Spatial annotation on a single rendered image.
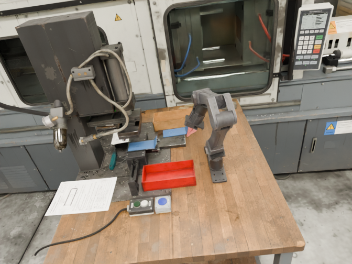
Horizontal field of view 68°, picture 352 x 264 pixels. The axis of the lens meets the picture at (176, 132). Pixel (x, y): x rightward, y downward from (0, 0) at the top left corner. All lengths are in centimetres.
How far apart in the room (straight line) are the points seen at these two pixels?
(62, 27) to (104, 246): 86
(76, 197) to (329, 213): 185
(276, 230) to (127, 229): 59
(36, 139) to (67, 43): 138
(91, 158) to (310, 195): 180
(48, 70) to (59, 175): 154
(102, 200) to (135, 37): 104
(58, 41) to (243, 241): 104
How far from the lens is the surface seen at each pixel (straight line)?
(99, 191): 136
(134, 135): 126
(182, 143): 147
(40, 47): 121
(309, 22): 175
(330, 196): 255
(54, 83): 125
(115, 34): 184
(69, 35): 115
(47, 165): 261
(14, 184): 295
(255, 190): 124
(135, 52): 184
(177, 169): 133
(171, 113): 170
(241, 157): 139
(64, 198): 141
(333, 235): 231
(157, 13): 171
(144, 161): 136
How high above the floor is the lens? 181
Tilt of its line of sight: 35 degrees down
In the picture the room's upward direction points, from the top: 9 degrees counter-clockwise
